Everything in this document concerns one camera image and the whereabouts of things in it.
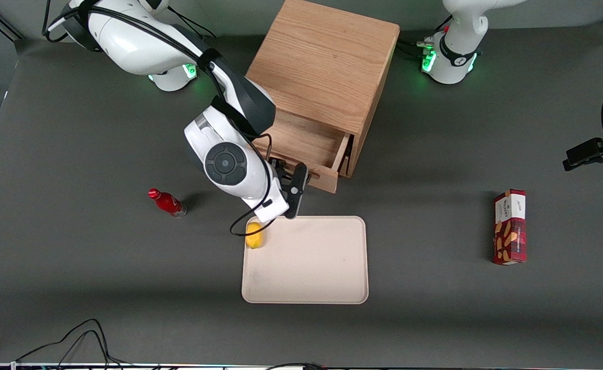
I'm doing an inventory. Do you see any wooden drawer with black handle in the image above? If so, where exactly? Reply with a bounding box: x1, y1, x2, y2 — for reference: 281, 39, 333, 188
252, 109, 354, 194

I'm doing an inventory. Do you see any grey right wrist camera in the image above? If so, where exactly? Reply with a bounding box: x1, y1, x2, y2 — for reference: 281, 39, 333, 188
280, 163, 309, 220

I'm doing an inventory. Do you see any black floor cable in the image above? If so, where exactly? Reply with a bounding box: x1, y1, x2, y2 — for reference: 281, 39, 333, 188
54, 329, 122, 368
14, 318, 127, 368
264, 362, 333, 370

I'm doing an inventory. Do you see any red cookie box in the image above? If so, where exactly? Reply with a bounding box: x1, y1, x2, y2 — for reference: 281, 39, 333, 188
491, 189, 527, 266

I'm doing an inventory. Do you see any red bottle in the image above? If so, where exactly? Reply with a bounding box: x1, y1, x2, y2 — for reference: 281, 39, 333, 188
148, 188, 188, 218

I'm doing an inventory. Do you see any yellow lemon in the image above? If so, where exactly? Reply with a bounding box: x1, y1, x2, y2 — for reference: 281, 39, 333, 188
245, 221, 264, 249

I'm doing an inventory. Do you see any black base cable bundle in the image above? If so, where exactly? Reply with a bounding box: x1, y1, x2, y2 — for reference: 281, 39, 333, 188
398, 15, 453, 59

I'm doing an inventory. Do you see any wooden drawer cabinet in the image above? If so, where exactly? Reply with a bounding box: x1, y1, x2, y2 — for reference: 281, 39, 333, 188
245, 0, 401, 178

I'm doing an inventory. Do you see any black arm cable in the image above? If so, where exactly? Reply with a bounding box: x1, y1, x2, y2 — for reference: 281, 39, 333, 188
44, 0, 277, 237

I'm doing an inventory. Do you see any beige plastic tray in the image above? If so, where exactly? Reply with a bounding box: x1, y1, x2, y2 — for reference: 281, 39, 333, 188
241, 215, 370, 305

